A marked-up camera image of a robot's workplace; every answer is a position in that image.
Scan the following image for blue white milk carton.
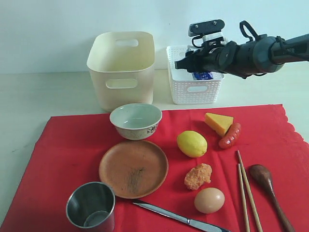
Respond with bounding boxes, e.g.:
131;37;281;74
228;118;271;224
192;72;213;80

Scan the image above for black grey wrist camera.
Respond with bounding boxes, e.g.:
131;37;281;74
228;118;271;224
188;19;225;37

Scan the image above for silver table knife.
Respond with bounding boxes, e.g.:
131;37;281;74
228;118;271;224
132;199;229;232

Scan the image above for stainless steel cup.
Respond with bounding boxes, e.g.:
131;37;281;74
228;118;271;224
66;182;115;232

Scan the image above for long wooden chopstick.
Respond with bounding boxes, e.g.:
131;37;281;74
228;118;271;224
236;150;263;232

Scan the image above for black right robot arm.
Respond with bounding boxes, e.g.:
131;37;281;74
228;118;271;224
175;34;309;79

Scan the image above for white perforated plastic basket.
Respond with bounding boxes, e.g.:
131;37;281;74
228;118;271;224
166;45;224;104

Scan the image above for brown egg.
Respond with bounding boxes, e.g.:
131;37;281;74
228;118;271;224
194;188;225;214

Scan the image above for cream plastic bin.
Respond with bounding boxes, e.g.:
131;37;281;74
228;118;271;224
86;31;155;112

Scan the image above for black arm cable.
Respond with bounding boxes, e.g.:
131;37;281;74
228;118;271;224
239;20;260;43

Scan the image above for orange fried chicken piece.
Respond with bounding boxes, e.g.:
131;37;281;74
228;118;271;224
184;163;212;190

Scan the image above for red scalloped table cloth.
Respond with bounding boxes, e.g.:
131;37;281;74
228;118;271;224
0;105;309;232

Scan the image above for yellow lemon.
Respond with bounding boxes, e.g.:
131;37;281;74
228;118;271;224
177;130;208;158

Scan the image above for pale green ceramic bowl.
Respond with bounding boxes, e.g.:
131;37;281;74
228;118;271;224
110;103;163;141

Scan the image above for red toy sausage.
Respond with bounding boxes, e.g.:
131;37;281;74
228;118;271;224
219;122;241;149

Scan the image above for yellow cheese wedge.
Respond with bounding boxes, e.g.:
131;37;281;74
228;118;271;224
205;113;234;137

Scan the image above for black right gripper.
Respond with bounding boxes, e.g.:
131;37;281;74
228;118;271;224
174;41;238;73

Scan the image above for dark wooden spoon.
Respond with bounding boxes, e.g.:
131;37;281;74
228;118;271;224
249;164;295;232

